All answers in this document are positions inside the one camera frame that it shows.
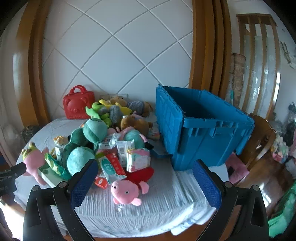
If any pink pig plush red dress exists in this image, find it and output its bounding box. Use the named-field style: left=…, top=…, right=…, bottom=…
left=110, top=166, right=155, bottom=207

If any red white medicine box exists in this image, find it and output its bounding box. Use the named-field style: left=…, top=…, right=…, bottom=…
left=106, top=152, right=126, bottom=176

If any wooden window frame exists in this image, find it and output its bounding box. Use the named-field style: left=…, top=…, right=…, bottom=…
left=236, top=14, right=281, bottom=121

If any grey plush toy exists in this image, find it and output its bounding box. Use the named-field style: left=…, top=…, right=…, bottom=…
left=109, top=105, right=123, bottom=123

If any pink plush with green hat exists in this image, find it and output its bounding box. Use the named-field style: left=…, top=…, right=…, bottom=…
left=21, top=142, right=50, bottom=185

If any pastel tissue packet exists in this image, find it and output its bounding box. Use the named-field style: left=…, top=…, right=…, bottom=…
left=148, top=126, right=160, bottom=141

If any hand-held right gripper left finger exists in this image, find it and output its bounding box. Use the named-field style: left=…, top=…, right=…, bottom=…
left=22, top=159, right=99, bottom=241

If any blue plastic crate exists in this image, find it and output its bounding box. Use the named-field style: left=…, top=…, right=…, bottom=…
left=150, top=84, right=255, bottom=171

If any pink pig plush teal shirt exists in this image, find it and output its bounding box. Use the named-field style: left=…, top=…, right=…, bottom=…
left=107, top=128, right=155, bottom=151

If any small orange box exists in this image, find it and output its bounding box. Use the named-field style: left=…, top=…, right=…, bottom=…
left=95, top=176, right=108, bottom=189

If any red bear-face handbag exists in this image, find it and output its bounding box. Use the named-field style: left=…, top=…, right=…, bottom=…
left=63, top=85, right=95, bottom=120

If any striped shirt plush toy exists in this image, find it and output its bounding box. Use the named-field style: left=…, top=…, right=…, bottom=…
left=127, top=101, right=154, bottom=116

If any pink seat cushion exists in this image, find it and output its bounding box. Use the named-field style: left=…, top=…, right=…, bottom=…
left=225, top=154, right=250, bottom=184

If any white blue medicine box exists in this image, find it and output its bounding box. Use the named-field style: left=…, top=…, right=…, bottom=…
left=55, top=146, right=66, bottom=166

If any green plastic bag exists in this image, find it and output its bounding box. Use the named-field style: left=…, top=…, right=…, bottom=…
left=268, top=183, right=296, bottom=239

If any green frog plush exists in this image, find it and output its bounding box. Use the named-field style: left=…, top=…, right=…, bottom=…
left=85, top=102, right=114, bottom=127

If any tan bear plush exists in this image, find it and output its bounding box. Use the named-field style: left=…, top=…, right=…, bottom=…
left=109, top=97, right=127, bottom=106

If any pink tissue packet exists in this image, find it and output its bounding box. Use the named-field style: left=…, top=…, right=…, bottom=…
left=126, top=148, right=151, bottom=172

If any wooden door frame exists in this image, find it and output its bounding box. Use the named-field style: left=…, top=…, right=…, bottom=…
left=188, top=0, right=232, bottom=98
left=0, top=0, right=50, bottom=158

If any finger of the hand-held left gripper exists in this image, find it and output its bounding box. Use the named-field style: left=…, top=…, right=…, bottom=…
left=8, top=162, right=27, bottom=178

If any green wet wipes pack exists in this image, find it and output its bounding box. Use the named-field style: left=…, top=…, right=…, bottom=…
left=44, top=153, right=72, bottom=180

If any wooden chair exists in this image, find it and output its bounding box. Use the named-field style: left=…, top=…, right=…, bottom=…
left=231, top=113, right=285, bottom=209

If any brown teddy bear plush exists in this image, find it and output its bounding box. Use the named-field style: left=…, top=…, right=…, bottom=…
left=99, top=99, right=132, bottom=115

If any green white box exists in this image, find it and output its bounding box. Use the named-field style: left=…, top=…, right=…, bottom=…
left=38, top=166, right=70, bottom=188

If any teal dinosaur plush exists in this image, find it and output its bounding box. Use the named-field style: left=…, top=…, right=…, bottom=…
left=63, top=118, right=109, bottom=176

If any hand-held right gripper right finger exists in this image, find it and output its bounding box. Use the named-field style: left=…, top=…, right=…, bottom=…
left=192, top=159, right=270, bottom=241

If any dark bag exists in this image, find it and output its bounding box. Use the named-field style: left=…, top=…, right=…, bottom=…
left=21, top=125, right=38, bottom=142

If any white cloth covered desktop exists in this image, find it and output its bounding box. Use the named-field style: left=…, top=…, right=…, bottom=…
left=14, top=117, right=229, bottom=238

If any white barcode medicine box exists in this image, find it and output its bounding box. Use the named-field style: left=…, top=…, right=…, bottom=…
left=117, top=140, right=136, bottom=167

